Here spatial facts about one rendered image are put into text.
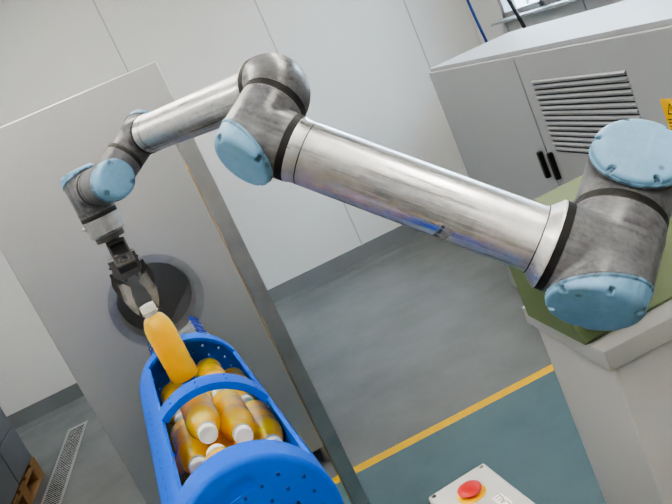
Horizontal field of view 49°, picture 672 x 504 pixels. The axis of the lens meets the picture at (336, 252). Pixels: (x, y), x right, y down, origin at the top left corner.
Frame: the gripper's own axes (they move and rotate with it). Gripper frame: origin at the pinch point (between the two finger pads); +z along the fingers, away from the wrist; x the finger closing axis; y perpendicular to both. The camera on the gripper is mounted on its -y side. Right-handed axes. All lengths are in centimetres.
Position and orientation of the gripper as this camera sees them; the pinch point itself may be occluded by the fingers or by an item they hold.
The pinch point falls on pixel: (147, 306)
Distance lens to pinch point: 188.7
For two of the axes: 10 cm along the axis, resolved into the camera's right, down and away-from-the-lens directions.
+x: -8.6, 4.5, -2.3
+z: 4.0, 8.9, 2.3
